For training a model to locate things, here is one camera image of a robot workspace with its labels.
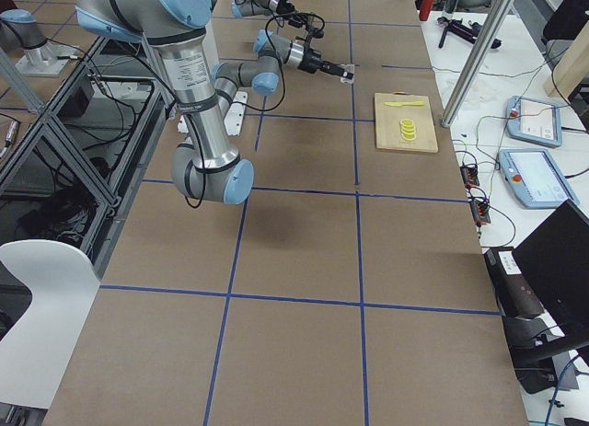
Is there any far teach pendant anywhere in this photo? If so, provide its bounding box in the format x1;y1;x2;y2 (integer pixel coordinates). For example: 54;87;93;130
506;96;562;148

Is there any black handheld tool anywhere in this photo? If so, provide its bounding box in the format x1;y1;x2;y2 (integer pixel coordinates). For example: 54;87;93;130
437;17;483;49

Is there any near teach pendant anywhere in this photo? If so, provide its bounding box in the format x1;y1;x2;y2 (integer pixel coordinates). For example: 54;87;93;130
498;149;580;210

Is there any wooden cutting board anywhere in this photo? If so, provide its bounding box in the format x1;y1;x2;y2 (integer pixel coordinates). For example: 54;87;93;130
374;93;438;154

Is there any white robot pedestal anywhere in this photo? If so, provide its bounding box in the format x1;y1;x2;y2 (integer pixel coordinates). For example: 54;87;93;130
177;90;249;137

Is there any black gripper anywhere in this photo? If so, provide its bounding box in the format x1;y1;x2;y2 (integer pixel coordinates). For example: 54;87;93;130
296;48;358;85

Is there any black computer monitor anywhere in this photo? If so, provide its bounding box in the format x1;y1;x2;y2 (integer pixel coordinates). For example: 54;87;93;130
511;199;589;349

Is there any lemon slice four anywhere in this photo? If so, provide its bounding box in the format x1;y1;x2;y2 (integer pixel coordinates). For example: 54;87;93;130
401;133;416;142

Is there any black box on desk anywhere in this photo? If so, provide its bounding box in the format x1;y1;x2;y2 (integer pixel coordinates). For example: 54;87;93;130
484;247;544;319

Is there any yellow plastic knife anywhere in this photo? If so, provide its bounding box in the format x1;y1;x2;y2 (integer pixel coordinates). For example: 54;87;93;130
384;100;425;108

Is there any wooden plank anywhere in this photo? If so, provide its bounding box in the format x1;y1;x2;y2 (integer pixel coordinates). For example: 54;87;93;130
543;9;588;98

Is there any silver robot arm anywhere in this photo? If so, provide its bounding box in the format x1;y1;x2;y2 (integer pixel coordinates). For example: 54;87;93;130
76;0;353;204
232;0;295;18

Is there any teach pendant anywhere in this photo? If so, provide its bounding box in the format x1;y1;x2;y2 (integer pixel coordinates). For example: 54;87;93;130
498;149;580;210
506;96;562;148

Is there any lemon slice three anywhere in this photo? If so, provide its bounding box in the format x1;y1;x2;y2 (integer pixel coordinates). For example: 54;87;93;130
401;129;416;140

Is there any aluminium frame post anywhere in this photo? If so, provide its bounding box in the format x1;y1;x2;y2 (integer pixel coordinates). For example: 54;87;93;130
441;0;514;128

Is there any red cylinder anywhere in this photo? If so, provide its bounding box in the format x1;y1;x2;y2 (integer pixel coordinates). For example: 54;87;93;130
419;0;435;21

